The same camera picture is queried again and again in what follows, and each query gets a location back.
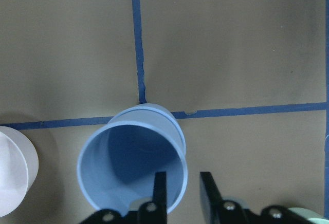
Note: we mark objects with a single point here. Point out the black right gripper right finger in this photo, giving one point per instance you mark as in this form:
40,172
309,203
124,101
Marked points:
210,198

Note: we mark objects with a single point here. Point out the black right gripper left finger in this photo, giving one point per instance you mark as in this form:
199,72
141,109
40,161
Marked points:
160,197

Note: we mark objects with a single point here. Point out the blue cup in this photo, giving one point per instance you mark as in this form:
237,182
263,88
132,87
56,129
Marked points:
118,162

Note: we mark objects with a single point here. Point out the mint green bowl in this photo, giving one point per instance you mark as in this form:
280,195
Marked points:
310,215

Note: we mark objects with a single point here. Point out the pink bowl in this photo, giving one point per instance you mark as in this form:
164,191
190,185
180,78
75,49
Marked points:
19,168

